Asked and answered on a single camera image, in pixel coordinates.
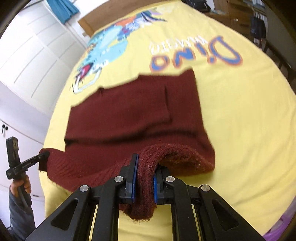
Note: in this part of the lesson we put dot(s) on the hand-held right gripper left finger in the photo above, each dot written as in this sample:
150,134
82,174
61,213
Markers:
134,176

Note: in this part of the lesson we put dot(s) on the yellow printed blanket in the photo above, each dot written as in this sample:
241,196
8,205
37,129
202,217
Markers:
231,104

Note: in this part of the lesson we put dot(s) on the teal curtain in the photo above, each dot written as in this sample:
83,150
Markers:
63,9

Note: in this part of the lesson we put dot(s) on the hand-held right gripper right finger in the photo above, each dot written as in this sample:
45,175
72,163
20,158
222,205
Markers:
155,190

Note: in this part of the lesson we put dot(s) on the black backpack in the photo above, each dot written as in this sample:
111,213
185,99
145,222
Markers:
196,4

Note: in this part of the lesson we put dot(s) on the dark hanging bag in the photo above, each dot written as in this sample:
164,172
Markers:
257,25

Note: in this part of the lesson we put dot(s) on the wooden bed headboard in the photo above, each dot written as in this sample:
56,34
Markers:
89,22

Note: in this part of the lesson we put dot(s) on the wooden dresser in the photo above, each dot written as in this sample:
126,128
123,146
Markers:
238,16

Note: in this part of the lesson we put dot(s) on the person's left hand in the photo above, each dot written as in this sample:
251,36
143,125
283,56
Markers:
26,183

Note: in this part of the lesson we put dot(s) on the white wardrobe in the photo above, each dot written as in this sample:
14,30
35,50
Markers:
34,58

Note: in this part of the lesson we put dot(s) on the person's left forearm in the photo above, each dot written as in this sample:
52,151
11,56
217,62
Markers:
22,220

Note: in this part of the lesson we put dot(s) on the grey chair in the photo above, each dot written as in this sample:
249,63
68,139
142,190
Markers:
282,23

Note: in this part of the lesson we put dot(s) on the purple plastic box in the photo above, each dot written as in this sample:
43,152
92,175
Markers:
276,229

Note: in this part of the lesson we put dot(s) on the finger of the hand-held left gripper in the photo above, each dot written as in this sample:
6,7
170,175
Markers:
34,160

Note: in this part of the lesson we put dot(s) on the maroon knit sweater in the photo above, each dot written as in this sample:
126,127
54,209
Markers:
127,115

